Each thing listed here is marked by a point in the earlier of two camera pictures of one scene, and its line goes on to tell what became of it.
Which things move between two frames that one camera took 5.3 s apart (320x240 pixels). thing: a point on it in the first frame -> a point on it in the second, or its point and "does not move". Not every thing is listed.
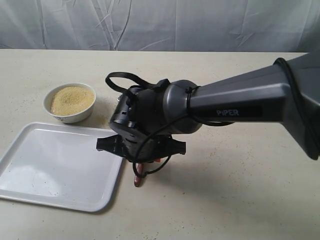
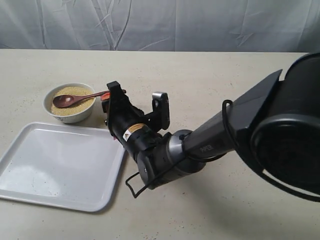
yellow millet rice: x=70 y=100 does not move
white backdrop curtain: x=254 y=26 does not move
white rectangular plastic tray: x=59 y=165 does not move
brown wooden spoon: x=139 y=168 -> x=65 y=101
